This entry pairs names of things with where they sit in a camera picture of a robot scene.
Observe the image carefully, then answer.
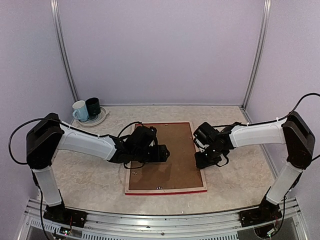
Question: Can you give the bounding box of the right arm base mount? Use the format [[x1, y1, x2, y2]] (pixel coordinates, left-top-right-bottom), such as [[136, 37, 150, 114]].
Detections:
[[239, 197, 283, 227]]

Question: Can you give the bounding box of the aluminium corner post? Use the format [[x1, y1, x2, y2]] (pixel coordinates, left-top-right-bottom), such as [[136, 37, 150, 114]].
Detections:
[[50, 0, 79, 102], [241, 0, 272, 112]]

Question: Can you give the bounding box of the red wooden picture frame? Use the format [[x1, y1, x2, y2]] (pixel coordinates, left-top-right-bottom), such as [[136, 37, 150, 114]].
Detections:
[[124, 121, 208, 197]]

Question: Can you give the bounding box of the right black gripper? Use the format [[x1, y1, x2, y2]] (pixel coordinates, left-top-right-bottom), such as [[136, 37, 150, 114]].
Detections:
[[195, 144, 225, 169]]

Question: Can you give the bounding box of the light blue mug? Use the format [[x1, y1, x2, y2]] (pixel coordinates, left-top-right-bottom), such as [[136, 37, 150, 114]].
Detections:
[[72, 100, 89, 122]]

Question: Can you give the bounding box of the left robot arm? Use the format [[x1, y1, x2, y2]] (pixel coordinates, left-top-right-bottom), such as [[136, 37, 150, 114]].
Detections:
[[26, 113, 170, 223]]

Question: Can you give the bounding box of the aluminium front rail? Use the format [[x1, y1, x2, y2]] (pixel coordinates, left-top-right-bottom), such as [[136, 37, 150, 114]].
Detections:
[[16, 198, 309, 240]]

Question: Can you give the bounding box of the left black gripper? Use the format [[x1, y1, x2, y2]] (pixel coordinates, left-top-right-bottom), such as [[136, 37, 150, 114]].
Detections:
[[132, 144, 170, 163]]

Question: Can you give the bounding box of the white plate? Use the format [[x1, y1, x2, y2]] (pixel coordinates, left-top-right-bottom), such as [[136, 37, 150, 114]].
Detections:
[[75, 106, 110, 128]]

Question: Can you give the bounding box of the right aluminium corner post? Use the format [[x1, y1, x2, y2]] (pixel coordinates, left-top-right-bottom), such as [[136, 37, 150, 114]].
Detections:
[[241, 0, 272, 112]]

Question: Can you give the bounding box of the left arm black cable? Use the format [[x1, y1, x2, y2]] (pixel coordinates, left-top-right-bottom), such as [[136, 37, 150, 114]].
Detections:
[[8, 118, 146, 170]]

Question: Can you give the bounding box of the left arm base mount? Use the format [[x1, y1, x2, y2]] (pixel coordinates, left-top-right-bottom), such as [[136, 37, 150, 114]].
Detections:
[[43, 204, 88, 228]]

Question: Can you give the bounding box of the left aluminium corner post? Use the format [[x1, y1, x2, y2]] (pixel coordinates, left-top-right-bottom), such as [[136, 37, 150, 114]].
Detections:
[[50, 0, 79, 102]]

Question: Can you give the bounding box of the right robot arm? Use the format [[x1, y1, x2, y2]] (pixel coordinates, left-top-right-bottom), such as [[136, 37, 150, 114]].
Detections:
[[193, 111, 316, 222]]

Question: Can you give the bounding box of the dark green mug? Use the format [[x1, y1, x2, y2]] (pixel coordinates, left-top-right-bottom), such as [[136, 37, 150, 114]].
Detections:
[[85, 97, 101, 119]]

